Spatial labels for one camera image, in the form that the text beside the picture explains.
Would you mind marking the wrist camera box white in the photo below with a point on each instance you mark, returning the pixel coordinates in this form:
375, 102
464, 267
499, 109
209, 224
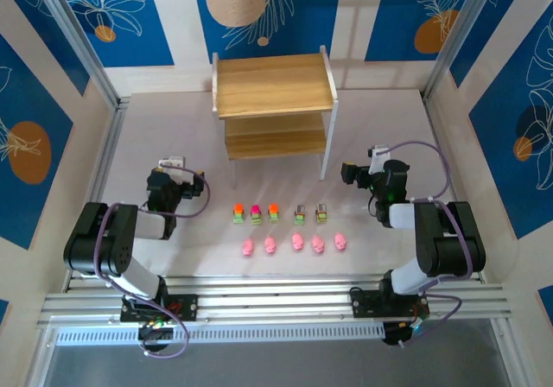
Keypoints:
379, 156
173, 164

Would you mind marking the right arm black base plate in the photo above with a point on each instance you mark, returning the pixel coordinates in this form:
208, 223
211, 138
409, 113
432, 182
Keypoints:
367, 305

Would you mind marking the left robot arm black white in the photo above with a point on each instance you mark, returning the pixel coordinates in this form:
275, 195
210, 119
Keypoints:
112, 240

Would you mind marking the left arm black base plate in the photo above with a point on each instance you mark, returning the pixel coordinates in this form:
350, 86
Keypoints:
186, 307

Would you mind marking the green truck with pink mixer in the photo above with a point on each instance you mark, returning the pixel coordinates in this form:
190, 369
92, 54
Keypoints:
256, 215

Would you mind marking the aluminium side rail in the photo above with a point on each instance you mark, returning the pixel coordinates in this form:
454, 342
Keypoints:
103, 166
439, 145

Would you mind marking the aluminium frame post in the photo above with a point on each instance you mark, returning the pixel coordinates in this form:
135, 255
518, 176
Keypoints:
80, 37
463, 37

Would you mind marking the aluminium mounting rail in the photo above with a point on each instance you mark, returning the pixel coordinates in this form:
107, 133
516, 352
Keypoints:
276, 300

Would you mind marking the green truck with ladder box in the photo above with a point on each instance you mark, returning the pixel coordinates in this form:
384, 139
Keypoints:
300, 215
322, 213

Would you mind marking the wooden shelf with white frame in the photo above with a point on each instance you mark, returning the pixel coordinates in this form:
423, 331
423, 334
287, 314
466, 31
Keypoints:
272, 84

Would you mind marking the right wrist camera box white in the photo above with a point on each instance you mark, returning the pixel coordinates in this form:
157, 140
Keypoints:
379, 156

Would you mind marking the green truck with orange mixer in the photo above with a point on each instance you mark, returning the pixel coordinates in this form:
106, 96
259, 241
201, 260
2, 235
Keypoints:
273, 214
238, 215

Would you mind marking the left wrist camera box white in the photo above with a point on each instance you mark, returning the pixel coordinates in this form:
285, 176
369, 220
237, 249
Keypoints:
173, 164

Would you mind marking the pink plastic pig toy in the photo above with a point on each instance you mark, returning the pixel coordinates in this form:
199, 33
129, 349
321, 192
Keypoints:
297, 242
340, 241
270, 245
248, 248
318, 244

